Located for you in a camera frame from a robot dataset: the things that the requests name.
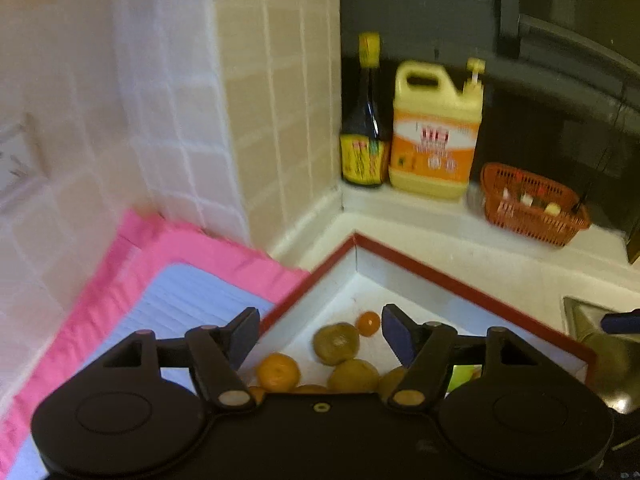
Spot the green apple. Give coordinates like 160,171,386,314
447,365,482,393

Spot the brown kiwi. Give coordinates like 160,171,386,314
312,322,360,366
376,366,407,403
326,359,380,393

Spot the large orange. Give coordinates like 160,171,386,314
292,384,330,394

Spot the steel sink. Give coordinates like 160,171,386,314
563,297,639,415

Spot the round tangerine centre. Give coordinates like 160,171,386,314
247,386,267,404

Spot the small far tangerine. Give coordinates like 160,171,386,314
355,311,381,337

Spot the medium orange with stem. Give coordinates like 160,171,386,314
255,352,300,393

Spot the red cardboard box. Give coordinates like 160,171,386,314
240,233,596,385

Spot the pink ruffled cloth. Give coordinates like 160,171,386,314
1,212,308,479

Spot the red plastic basket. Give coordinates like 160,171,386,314
480,162,591,247

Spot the yellow detergent jug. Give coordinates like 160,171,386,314
388,58,485,200

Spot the dark soy sauce bottle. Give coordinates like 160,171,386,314
340,32,392,188

